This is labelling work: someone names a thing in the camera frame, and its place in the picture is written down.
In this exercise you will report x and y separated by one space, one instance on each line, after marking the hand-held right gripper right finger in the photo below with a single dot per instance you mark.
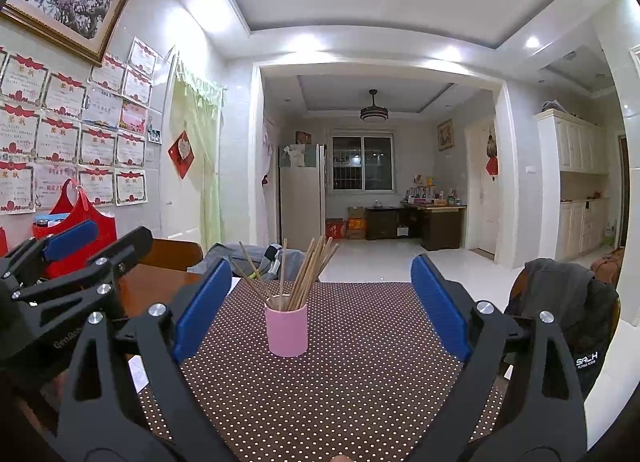
440 307

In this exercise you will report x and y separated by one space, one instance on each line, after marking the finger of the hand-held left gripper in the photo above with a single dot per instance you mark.
70 239
132 244

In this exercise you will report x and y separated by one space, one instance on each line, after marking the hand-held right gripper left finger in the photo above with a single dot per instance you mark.
202 312

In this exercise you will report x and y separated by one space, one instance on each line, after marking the pink cup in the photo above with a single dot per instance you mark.
286 329

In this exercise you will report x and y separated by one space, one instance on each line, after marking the bunch of wooden chopsticks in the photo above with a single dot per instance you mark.
305 267

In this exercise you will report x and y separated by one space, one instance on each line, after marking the red bag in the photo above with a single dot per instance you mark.
95 222

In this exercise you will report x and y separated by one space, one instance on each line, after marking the dark wooden desk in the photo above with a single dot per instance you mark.
440 227

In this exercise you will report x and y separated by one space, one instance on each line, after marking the white door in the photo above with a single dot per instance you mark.
477 202

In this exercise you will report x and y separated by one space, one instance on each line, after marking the clutter of small items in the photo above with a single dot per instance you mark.
430 194

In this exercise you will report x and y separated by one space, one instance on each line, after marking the brown cardboard box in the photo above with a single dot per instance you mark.
357 224

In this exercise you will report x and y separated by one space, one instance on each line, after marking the brown polka dot mat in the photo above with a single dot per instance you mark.
350 382

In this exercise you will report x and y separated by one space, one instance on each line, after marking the pale green curtain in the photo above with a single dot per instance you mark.
200 142

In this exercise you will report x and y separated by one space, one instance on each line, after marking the dark grey jacket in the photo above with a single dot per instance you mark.
565 302

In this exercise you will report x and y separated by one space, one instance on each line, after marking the red cardboard box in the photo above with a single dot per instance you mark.
336 229

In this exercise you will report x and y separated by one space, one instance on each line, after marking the refrigerator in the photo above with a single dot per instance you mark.
300 197

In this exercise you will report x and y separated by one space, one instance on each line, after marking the red hanging door ornament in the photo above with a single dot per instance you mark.
491 165

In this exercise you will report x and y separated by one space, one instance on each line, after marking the barred window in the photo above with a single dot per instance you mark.
362 160

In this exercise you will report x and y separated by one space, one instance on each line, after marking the brown bag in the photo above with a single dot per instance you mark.
607 267

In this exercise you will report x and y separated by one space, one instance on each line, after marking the small framed picture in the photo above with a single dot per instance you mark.
445 135

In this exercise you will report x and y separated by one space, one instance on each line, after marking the white cabinet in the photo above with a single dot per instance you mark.
570 157

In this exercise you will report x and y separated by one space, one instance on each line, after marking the round ceiling lamp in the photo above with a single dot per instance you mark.
374 113

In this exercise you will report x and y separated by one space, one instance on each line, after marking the red diamond wall decoration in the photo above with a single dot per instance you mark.
181 155

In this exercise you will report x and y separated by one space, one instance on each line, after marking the group of wall certificates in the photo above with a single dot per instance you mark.
65 132

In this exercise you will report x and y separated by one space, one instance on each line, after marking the small wall photos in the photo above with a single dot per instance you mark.
155 135

